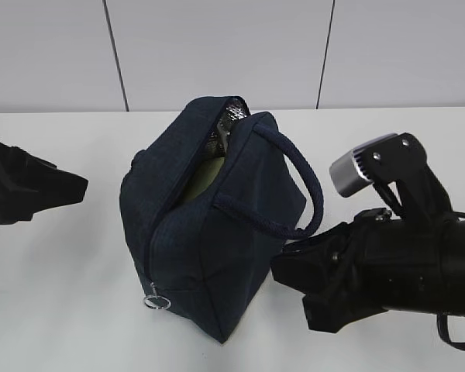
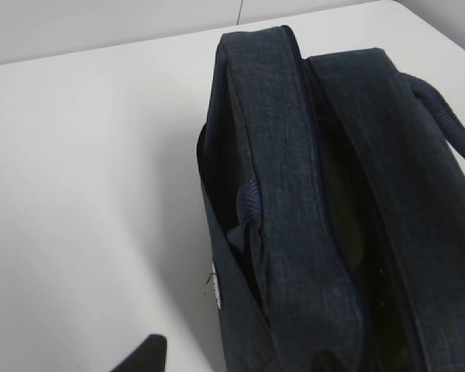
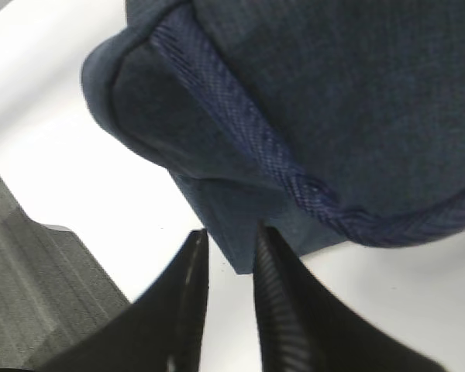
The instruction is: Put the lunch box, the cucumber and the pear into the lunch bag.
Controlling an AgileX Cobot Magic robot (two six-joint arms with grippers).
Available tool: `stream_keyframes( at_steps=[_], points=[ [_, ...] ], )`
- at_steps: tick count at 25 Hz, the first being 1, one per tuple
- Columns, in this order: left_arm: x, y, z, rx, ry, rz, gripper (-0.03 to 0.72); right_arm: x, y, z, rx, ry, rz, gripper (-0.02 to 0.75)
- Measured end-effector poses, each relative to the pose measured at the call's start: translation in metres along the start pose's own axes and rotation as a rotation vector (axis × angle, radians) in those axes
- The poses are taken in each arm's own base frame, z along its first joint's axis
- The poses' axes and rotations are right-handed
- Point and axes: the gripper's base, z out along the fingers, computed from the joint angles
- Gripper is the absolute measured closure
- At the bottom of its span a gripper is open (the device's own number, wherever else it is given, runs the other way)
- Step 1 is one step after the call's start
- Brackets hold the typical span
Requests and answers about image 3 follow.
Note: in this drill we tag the dark blue lunch bag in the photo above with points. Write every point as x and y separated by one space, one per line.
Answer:
331 121

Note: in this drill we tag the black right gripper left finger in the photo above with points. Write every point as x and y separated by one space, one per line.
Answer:
161 331

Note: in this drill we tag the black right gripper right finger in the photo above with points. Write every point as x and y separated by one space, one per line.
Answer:
303 326

